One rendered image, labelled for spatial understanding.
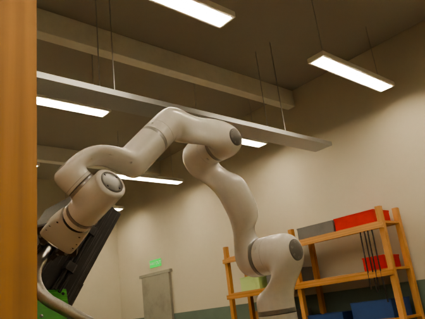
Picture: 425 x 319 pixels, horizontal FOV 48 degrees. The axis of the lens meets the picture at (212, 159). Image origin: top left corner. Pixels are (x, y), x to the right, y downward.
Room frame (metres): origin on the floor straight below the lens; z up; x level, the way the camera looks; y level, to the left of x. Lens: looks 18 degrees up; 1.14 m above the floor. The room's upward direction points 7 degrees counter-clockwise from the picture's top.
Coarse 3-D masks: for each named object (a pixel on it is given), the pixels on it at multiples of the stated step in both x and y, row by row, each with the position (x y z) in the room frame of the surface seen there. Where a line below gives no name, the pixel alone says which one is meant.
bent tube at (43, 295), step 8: (48, 248) 1.27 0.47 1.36; (40, 256) 1.25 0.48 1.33; (48, 256) 1.27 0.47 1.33; (40, 264) 1.24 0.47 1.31; (40, 272) 1.23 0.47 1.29; (40, 280) 1.22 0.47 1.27; (40, 288) 1.21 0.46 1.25; (40, 296) 1.21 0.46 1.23; (48, 296) 1.22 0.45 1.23; (48, 304) 1.22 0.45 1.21; (56, 304) 1.23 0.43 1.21; (64, 304) 1.24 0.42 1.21; (56, 312) 1.24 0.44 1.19; (64, 312) 1.24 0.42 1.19; (72, 312) 1.25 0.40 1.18; (80, 312) 1.27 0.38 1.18
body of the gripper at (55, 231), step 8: (64, 208) 1.18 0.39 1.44; (56, 216) 1.17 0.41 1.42; (48, 224) 1.18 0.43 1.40; (56, 224) 1.17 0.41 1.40; (64, 224) 1.17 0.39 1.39; (40, 232) 1.20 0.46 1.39; (48, 232) 1.20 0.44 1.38; (56, 232) 1.19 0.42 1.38; (64, 232) 1.19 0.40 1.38; (72, 232) 1.19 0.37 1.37; (80, 232) 1.18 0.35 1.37; (88, 232) 1.21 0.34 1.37; (48, 240) 1.22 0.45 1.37; (56, 240) 1.21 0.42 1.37; (64, 240) 1.21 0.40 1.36; (72, 240) 1.21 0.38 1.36; (80, 240) 1.21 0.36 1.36; (64, 248) 1.23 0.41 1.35; (72, 248) 1.23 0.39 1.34
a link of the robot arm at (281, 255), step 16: (256, 240) 1.54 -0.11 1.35; (272, 240) 1.47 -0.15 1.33; (288, 240) 1.46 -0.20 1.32; (256, 256) 1.51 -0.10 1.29; (272, 256) 1.46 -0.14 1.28; (288, 256) 1.45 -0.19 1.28; (272, 272) 1.47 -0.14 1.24; (288, 272) 1.47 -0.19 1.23; (272, 288) 1.49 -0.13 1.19; (288, 288) 1.51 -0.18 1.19; (272, 304) 1.50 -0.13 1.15; (288, 304) 1.51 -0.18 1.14
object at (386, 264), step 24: (360, 216) 6.24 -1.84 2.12; (384, 216) 6.28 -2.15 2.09; (312, 240) 6.76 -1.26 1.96; (360, 240) 6.22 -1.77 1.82; (384, 240) 6.02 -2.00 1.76; (312, 264) 7.40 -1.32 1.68; (384, 264) 6.12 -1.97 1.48; (408, 264) 6.30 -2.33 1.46; (264, 288) 7.60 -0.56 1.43; (384, 288) 6.08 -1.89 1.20; (336, 312) 7.23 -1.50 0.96; (360, 312) 6.47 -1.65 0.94; (384, 312) 6.20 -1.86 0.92; (408, 312) 6.30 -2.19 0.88
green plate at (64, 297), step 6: (54, 294) 1.55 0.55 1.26; (60, 294) 1.56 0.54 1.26; (66, 294) 1.58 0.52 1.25; (66, 300) 1.57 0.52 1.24; (42, 306) 1.51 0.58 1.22; (42, 312) 1.51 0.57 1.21; (48, 312) 1.52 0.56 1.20; (54, 312) 1.54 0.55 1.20; (42, 318) 1.50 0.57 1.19; (48, 318) 1.52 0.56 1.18; (54, 318) 1.53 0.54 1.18; (60, 318) 1.54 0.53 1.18; (66, 318) 1.56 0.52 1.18
